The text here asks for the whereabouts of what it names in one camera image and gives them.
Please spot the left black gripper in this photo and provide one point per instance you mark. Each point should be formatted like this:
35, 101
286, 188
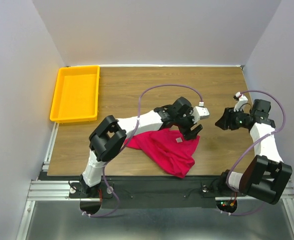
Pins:
188, 134

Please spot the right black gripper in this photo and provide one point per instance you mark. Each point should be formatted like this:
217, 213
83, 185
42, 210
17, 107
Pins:
227, 118

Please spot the red t shirt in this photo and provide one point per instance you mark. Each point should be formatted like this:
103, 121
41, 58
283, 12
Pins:
167, 149

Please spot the yellow plastic tray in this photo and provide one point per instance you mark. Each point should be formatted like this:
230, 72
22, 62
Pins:
75, 97

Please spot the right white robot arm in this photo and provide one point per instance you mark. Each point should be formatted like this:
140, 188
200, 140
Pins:
267, 175

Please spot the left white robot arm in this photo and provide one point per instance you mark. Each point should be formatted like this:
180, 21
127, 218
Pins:
109, 138

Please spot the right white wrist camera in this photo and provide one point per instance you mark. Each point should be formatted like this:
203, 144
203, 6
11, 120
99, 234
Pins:
242, 100

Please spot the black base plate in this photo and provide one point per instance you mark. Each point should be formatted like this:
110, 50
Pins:
154, 192

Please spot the aluminium frame rail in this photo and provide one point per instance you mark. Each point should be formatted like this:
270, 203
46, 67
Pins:
51, 190

